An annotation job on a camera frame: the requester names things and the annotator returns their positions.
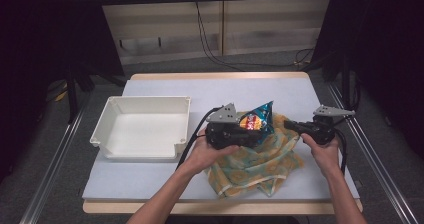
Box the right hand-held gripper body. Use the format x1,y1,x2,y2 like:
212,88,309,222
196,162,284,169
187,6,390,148
301,104,356,146

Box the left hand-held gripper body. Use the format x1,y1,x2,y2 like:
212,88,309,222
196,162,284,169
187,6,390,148
204,102,242,151

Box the blue chip packet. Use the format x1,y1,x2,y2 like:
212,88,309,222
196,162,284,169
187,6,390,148
237,100,276,142

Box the orange print cloth bag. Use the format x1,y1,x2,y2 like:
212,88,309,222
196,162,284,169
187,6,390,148
204,112,305,199

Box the person's right hand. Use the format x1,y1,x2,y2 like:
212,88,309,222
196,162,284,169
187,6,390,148
300,132,342,179

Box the person's left hand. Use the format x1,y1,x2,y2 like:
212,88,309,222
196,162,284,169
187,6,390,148
184,128,241,177

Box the light grey table mat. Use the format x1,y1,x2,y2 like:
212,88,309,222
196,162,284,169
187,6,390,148
81,78,361,202

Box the white plastic tray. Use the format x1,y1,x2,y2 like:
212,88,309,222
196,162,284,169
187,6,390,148
89,95,193,161

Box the black curtain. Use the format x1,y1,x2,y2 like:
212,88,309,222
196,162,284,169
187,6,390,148
311,0,424,160
0,0,125,183

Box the black stand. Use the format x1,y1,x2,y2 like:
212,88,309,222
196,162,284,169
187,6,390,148
64,65,80,125

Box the right hand-held gripper cable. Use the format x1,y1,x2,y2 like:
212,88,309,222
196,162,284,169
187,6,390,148
334,128,349,176

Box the hand-held gripper cable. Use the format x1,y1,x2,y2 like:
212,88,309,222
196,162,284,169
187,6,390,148
175,106,223,170
334,128,349,176

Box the left hand-held gripper cable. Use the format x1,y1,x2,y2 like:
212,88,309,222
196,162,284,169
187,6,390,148
175,106,223,170

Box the black floor cables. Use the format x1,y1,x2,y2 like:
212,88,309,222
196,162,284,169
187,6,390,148
323,78,363,127

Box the metal floor rail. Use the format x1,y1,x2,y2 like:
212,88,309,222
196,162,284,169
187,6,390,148
325,82,419,224
19,93,92,224

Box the black wall cable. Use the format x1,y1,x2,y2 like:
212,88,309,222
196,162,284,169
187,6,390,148
194,2,315,72

